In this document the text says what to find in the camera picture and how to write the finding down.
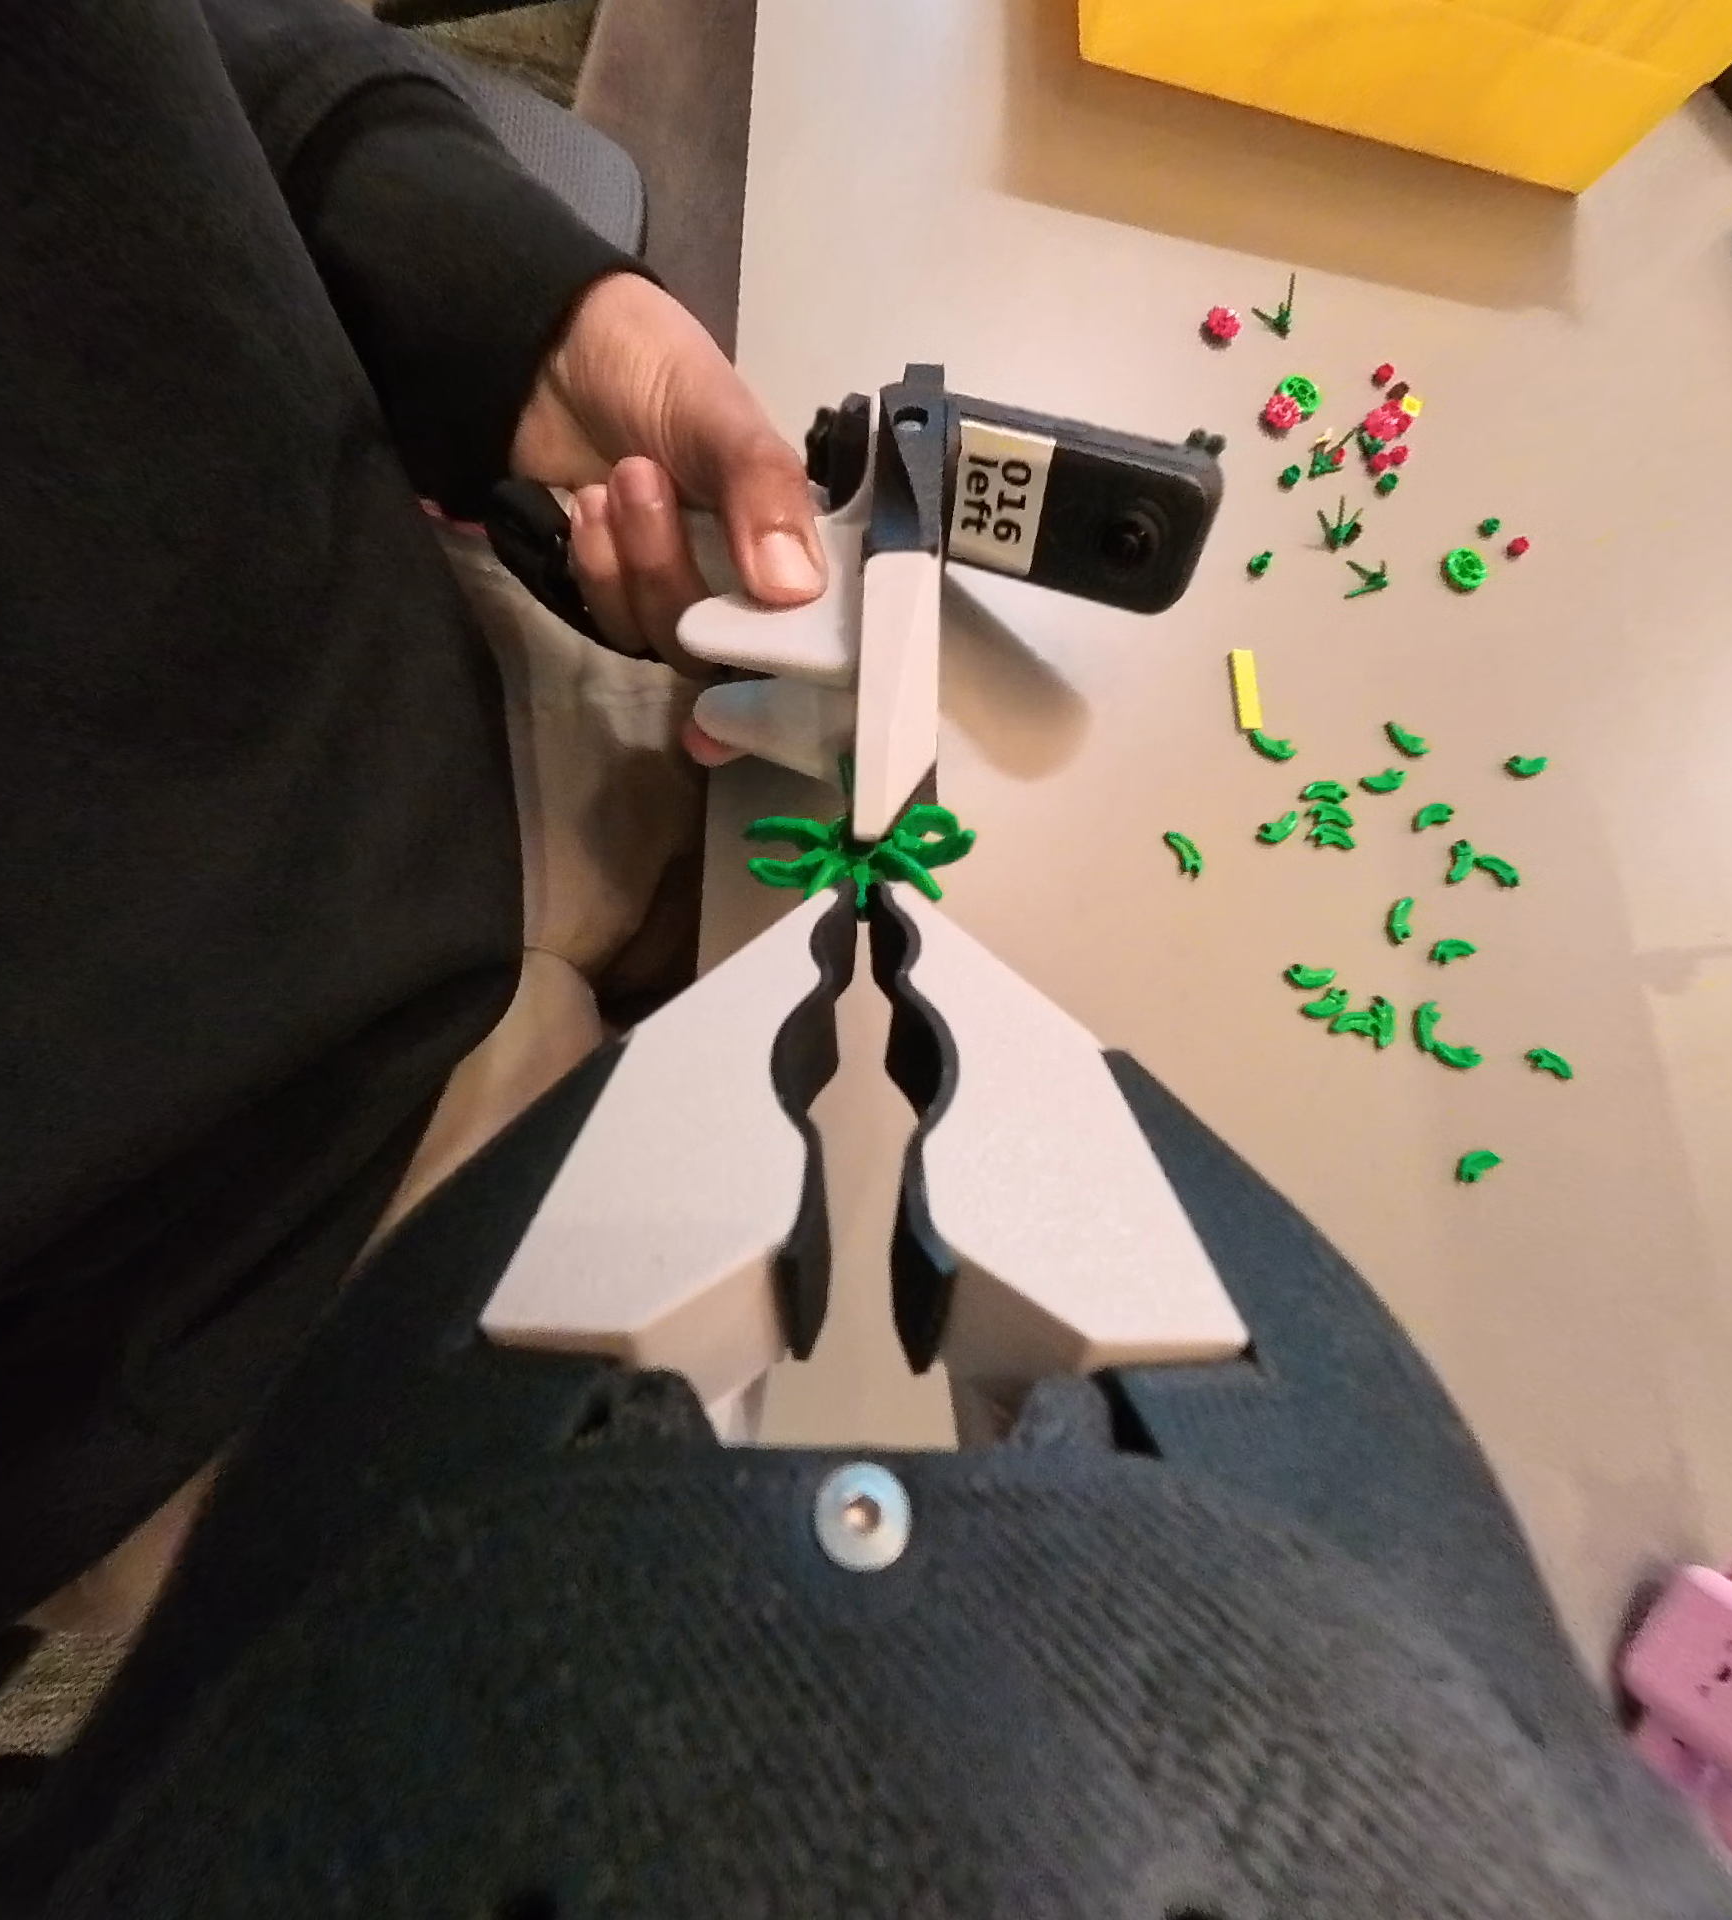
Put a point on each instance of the pink toy pot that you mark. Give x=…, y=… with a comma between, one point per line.
x=1721, y=1679

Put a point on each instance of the green toy plant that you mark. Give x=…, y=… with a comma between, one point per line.
x=822, y=865

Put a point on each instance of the yellow flat brick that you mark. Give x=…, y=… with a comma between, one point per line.
x=1246, y=691

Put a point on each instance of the scattered red flower pieces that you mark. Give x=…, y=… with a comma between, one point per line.
x=1383, y=419

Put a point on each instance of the person's left forearm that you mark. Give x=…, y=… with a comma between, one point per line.
x=432, y=225

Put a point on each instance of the scattered green leaf pieces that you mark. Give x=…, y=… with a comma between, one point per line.
x=1331, y=824

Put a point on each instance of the person's left hand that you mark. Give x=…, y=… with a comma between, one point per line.
x=657, y=405

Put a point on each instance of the yellow plastic bin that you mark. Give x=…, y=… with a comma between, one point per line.
x=1406, y=75

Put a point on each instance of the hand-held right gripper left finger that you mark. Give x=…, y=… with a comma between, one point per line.
x=657, y=1185

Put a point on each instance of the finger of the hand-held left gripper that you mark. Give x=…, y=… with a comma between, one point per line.
x=896, y=677

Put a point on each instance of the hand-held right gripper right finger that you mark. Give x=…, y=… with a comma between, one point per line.
x=1076, y=1185

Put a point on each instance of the person's black jacket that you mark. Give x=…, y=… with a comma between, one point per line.
x=131, y=751

